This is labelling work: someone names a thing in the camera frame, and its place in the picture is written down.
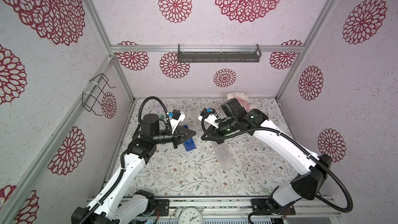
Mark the white teddy bear pink shirt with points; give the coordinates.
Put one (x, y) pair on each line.
(242, 99)

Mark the white analog clock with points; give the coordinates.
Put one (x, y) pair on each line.
(191, 215)

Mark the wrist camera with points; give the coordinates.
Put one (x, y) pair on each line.
(212, 118)
(175, 117)

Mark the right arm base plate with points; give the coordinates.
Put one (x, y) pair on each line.
(267, 206)

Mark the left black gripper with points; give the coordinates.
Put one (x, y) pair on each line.
(178, 137)

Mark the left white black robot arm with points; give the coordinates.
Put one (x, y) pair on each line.
(106, 207)

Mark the black wall shelf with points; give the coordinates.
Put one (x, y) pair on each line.
(252, 56)

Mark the black wire wall rack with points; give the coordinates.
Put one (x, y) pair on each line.
(91, 100)

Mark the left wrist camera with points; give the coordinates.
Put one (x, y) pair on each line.
(175, 117)

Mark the blue tape dispenser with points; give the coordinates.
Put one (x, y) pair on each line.
(188, 140)

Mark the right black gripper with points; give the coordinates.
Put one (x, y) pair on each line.
(218, 131)

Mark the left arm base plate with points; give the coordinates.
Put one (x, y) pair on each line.
(160, 208)

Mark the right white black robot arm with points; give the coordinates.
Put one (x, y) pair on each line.
(312, 169)

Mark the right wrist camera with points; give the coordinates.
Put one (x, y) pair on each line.
(212, 118)

